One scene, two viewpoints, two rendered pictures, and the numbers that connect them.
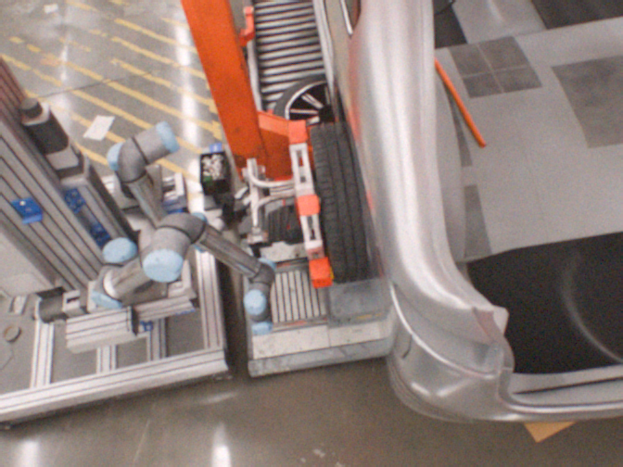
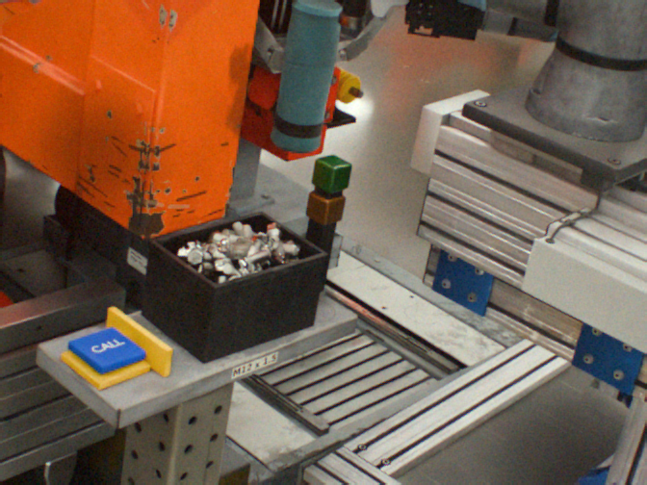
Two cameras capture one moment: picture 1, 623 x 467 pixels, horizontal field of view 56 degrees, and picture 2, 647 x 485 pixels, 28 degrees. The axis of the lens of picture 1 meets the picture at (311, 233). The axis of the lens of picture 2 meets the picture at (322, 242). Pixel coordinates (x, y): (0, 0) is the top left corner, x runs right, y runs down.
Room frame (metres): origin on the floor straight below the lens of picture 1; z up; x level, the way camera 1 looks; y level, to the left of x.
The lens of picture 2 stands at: (3.21, 1.42, 1.35)
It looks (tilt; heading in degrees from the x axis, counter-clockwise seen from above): 27 degrees down; 217
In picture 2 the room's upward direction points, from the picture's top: 11 degrees clockwise
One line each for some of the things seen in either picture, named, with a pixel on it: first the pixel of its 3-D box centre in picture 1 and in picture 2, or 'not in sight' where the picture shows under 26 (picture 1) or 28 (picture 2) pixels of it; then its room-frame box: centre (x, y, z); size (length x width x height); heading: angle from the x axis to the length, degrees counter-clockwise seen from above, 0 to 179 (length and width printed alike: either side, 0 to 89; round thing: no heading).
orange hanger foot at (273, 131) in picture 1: (316, 135); (25, 17); (2.02, -0.12, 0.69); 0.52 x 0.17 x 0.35; 88
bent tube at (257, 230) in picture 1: (274, 206); not in sight; (1.37, 0.11, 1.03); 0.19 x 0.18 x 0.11; 88
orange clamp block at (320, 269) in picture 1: (320, 272); not in sight; (1.15, 0.00, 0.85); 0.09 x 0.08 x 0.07; 178
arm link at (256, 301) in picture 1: (257, 301); not in sight; (1.02, 0.24, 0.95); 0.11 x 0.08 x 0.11; 161
